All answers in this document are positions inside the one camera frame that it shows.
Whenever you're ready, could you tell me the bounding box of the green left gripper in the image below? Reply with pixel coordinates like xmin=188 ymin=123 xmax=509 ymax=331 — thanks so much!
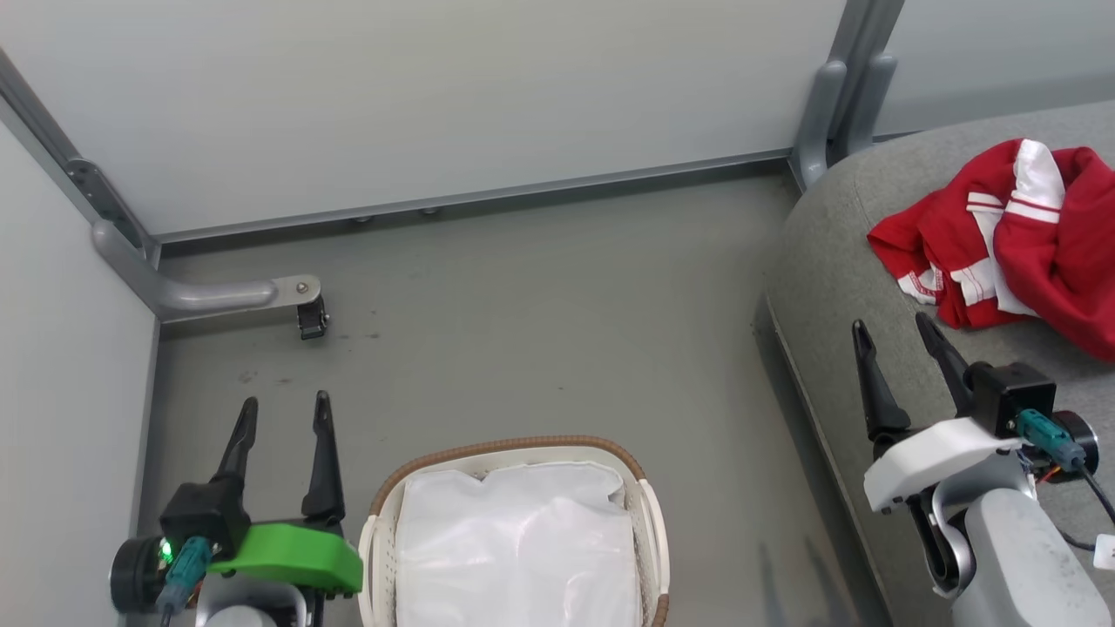
xmin=206 ymin=390 xmax=365 ymax=598

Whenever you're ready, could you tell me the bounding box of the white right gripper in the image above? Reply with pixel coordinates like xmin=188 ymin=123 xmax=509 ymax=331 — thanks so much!
xmin=851 ymin=311 xmax=1027 ymax=515

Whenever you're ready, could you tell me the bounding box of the red and white garment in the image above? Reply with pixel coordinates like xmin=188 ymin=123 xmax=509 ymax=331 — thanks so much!
xmin=867 ymin=137 xmax=1115 ymax=363

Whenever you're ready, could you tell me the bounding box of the grey fabric sofa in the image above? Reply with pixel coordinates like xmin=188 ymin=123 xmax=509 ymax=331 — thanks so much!
xmin=763 ymin=99 xmax=1115 ymax=627

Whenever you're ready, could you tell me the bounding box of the black caster wheel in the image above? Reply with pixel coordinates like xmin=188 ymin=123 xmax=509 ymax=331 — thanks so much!
xmin=296 ymin=295 xmax=331 ymax=341

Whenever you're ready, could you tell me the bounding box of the white wicker-rimmed laundry basket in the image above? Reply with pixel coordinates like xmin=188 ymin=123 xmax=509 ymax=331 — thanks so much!
xmin=358 ymin=435 xmax=672 ymax=627

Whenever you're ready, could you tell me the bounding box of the grey partition foot with plate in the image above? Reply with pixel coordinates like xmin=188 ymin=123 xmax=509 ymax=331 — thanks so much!
xmin=91 ymin=219 xmax=323 ymax=322

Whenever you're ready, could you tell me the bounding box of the teal right camera cable plug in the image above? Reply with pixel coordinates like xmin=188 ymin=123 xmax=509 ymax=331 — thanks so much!
xmin=1014 ymin=408 xmax=1090 ymax=473

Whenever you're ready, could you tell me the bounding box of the teal camera cable plug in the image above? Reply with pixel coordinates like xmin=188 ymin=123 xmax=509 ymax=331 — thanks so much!
xmin=1014 ymin=408 xmax=1090 ymax=473
xmin=155 ymin=536 xmax=214 ymax=616

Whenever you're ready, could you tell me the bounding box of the teal left camera cable plug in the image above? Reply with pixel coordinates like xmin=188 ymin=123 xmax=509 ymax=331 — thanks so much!
xmin=155 ymin=536 xmax=214 ymax=616

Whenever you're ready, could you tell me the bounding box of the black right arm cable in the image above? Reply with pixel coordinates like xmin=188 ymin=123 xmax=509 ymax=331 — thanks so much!
xmin=1058 ymin=464 xmax=1115 ymax=572

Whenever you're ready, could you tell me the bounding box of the grey double partition post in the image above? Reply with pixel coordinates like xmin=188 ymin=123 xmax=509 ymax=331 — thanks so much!
xmin=789 ymin=0 xmax=907 ymax=192

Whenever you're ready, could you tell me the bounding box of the grey partition bottom rail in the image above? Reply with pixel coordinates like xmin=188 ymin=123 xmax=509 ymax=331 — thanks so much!
xmin=155 ymin=149 xmax=795 ymax=246

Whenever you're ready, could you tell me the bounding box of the grey partition post with hinge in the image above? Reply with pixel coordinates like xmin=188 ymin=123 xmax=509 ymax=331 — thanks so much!
xmin=0 ymin=48 xmax=163 ymax=266

